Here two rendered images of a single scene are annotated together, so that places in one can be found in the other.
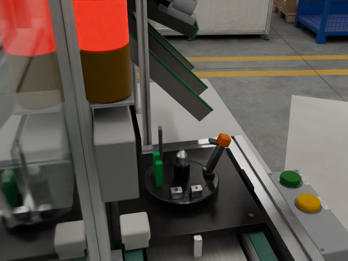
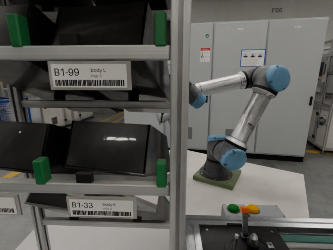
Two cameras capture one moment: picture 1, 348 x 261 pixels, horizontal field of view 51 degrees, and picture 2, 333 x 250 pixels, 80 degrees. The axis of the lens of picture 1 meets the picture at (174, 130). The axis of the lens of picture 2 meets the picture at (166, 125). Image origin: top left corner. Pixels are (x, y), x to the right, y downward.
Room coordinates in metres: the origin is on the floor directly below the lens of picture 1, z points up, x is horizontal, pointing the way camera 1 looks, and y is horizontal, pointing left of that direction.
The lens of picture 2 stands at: (0.66, 0.45, 1.44)
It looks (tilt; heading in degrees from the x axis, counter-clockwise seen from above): 14 degrees down; 283
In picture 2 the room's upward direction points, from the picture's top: straight up
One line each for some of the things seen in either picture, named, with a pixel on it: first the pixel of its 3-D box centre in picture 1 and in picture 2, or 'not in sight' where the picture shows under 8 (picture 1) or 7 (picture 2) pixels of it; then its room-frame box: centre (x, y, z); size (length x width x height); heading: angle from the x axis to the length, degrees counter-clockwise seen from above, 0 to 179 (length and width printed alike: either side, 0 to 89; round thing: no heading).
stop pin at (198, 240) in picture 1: (197, 245); not in sight; (0.41, -0.04, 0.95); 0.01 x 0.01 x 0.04; 11
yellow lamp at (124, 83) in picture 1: (104, 68); not in sight; (0.33, 0.07, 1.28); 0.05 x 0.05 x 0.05
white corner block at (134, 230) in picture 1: (134, 231); not in sight; (0.42, 0.06, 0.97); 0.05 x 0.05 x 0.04; 11
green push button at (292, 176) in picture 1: (290, 179); (233, 209); (0.56, -0.23, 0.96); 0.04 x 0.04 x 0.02
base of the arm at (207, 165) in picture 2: not in sight; (216, 164); (0.62, -0.66, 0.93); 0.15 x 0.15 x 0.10
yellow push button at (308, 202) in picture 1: (307, 204); (252, 209); (0.49, -0.24, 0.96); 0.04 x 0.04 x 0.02
